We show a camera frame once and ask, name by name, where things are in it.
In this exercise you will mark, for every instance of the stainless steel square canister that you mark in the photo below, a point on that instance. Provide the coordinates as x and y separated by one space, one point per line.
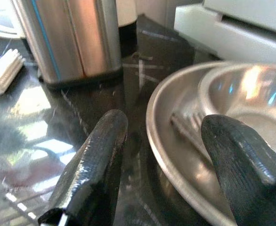
81 35

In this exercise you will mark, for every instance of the stainless steel plate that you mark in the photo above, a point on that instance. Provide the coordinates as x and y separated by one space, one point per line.
175 164

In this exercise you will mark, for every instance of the white glossy object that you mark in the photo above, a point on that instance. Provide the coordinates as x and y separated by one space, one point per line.
1 14

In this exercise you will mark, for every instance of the stainless steel fork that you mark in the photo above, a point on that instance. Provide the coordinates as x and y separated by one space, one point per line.
185 133

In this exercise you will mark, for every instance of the white tape cross mark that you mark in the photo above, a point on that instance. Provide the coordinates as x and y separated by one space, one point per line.
141 70

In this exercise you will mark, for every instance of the white boxy appliance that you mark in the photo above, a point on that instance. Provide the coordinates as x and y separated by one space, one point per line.
222 35

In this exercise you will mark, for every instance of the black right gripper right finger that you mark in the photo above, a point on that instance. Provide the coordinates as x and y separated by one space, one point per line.
241 169

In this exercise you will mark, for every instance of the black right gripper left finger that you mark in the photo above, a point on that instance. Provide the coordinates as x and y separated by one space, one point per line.
98 150

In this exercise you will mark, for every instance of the stainless steel bowl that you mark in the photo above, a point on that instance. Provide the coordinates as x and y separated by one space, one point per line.
246 94

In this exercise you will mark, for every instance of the white ribbed sponge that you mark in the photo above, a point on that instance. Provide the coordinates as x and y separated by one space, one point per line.
1 73

